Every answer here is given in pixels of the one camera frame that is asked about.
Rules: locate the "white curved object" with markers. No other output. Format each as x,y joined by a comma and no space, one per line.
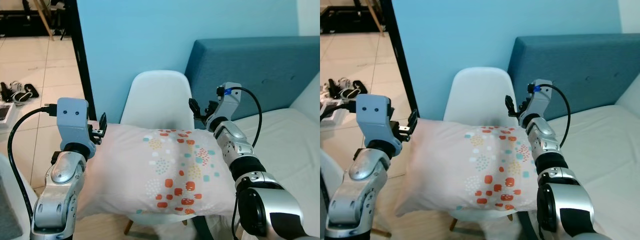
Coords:
5,162

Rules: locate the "pink pillow with coloured dots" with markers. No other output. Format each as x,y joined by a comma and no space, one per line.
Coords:
465,165
150,165

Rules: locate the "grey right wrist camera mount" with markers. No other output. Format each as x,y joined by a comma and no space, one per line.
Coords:
227,102
540,100

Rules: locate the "white flat device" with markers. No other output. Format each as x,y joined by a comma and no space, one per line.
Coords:
6,112
327,106

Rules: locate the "white bed mattress sheet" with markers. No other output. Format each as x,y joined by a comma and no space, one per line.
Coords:
610,165
290,165

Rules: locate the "white plastic chair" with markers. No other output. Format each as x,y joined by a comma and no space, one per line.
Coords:
160,97
480,95

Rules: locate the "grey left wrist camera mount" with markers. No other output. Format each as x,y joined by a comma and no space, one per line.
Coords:
72,125
372,120

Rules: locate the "black door frame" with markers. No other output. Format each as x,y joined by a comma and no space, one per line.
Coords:
400,50
80,60

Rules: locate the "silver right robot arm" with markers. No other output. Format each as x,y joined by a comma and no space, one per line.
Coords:
280,205
565,200

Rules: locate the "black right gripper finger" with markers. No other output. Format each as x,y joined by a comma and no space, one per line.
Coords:
195,108
510,106

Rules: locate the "wooden stick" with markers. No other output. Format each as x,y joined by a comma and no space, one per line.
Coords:
44,20
375,15

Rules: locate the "black furniture frame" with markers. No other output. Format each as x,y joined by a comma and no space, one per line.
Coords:
350,20
20,22

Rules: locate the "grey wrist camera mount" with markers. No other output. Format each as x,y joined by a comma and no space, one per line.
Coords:
372,120
227,102
540,100
72,125

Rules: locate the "blue upholstered bed headboard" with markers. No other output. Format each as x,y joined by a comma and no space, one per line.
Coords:
270,70
575,70

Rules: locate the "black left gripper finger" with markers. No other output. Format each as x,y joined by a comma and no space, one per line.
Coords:
103,122
413,121

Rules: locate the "plain white pillow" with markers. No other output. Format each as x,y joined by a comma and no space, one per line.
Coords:
631,97

